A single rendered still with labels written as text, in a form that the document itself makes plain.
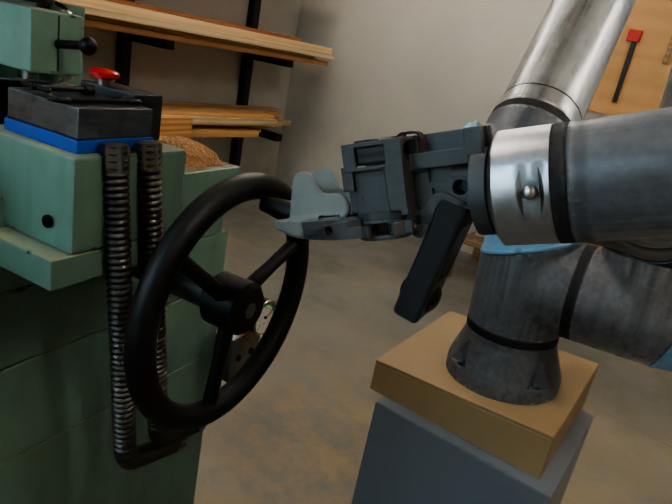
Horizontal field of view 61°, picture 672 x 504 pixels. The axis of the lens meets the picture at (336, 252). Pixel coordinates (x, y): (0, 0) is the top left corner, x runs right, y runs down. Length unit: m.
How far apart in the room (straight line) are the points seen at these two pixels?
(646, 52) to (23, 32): 3.27
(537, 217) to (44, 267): 0.41
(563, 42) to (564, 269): 0.36
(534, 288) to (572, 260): 0.07
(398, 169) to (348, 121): 3.90
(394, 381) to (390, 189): 0.58
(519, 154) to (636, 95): 3.22
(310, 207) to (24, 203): 0.27
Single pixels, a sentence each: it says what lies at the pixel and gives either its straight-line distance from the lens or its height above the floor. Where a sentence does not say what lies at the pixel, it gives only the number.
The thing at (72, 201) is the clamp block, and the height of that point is 0.92.
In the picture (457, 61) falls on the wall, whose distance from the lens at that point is 3.98.
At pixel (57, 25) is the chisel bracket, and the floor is 1.05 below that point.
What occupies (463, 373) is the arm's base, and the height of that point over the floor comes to 0.64.
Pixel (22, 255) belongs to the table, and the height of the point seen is 0.86.
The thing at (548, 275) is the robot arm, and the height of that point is 0.84.
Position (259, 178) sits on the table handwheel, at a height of 0.95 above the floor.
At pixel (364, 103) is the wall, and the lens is 4.29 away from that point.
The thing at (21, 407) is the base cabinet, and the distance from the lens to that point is 0.75.
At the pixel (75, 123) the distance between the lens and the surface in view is 0.55.
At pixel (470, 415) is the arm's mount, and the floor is 0.59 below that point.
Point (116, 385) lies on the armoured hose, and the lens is 0.64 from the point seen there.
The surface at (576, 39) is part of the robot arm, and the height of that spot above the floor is 1.14.
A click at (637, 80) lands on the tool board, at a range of 3.65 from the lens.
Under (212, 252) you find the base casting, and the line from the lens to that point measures 0.88.
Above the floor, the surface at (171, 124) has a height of 0.93.
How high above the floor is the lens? 1.08
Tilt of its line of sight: 19 degrees down
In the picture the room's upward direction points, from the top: 11 degrees clockwise
